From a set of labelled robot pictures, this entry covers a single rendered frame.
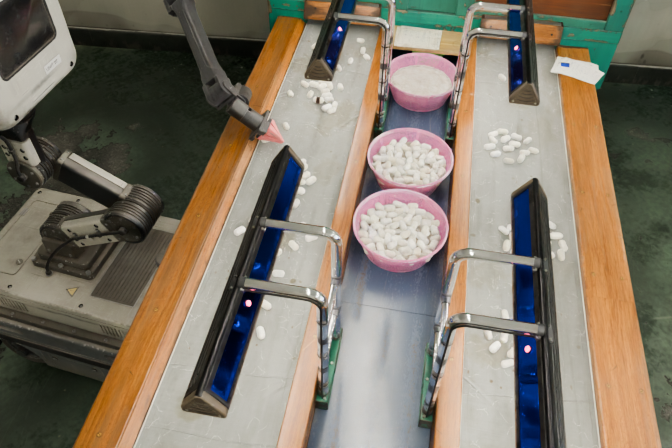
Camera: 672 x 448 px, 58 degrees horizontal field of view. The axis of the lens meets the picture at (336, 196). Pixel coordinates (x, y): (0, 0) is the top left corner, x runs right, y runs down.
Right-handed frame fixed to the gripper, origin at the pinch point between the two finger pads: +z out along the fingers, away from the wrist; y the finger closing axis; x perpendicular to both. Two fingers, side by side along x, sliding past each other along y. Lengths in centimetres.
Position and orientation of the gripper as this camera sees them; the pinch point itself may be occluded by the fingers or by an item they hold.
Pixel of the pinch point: (280, 140)
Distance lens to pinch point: 195.1
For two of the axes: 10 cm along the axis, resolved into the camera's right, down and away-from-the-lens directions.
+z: 7.5, 5.5, 3.6
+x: -6.3, 4.4, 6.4
